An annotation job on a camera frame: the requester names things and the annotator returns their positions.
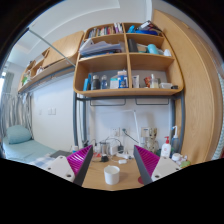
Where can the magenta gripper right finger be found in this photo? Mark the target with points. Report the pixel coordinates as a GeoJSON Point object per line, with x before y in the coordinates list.
{"type": "Point", "coordinates": [146, 162]}

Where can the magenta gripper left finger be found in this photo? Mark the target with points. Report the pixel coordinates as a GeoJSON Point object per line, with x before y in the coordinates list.
{"type": "Point", "coordinates": [79, 162]}

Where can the small figurine toy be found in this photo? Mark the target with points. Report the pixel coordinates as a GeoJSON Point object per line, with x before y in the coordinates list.
{"type": "Point", "coordinates": [151, 142]}

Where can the white pump lotion bottle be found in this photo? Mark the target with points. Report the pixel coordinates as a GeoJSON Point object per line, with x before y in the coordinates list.
{"type": "Point", "coordinates": [166, 148]}

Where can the white desk lamp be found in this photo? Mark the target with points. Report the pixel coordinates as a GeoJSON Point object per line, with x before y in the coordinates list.
{"type": "Point", "coordinates": [129, 131]}

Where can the clear glass jar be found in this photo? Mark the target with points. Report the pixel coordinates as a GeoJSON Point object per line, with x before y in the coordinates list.
{"type": "Point", "coordinates": [104, 147]}

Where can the white plastic cup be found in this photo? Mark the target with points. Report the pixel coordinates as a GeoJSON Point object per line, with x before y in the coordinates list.
{"type": "Point", "coordinates": [111, 174]}

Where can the white power adapter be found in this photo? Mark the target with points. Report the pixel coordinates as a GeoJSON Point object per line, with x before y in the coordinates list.
{"type": "Point", "coordinates": [113, 150]}

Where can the light green bed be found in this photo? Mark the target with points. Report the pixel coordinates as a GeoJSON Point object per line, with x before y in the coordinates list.
{"type": "Point", "coordinates": [25, 152]}

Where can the teal pillow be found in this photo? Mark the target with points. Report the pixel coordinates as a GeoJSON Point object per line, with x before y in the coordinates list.
{"type": "Point", "coordinates": [18, 134]}

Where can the grey striped curtain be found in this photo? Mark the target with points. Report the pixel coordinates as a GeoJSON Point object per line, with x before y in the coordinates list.
{"type": "Point", "coordinates": [15, 108]}

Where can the dark bottle on shelf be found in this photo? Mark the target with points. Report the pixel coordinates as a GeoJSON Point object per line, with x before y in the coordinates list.
{"type": "Point", "coordinates": [95, 82]}

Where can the white tube on shelf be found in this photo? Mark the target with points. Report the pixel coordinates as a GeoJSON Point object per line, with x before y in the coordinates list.
{"type": "Point", "coordinates": [135, 81]}

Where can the blue spray bottle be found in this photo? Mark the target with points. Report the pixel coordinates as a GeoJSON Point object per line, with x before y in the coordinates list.
{"type": "Point", "coordinates": [104, 82]}

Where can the wooden upper bunk cabinet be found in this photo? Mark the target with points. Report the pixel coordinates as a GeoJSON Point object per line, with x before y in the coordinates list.
{"type": "Point", "coordinates": [62, 54]}

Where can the teal cylinder on shelf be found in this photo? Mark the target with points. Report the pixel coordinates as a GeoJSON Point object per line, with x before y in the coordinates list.
{"type": "Point", "coordinates": [152, 49]}

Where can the stack of papers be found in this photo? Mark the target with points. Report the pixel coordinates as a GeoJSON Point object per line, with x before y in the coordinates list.
{"type": "Point", "coordinates": [90, 48]}

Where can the row of books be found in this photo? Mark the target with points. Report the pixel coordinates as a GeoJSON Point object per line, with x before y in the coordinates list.
{"type": "Point", "coordinates": [115, 28]}

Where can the wooden wall shelf unit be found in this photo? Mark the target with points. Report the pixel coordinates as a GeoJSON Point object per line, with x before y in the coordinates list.
{"type": "Point", "coordinates": [142, 64]}

